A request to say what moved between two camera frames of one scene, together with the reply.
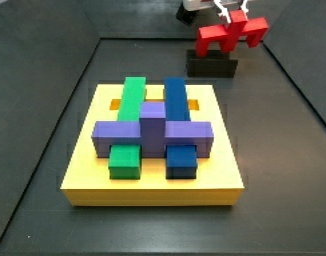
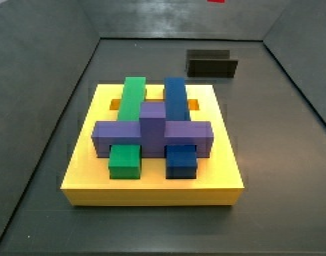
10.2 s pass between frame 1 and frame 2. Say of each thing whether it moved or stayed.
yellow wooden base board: stayed
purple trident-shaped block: stayed
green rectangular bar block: stayed
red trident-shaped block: moved
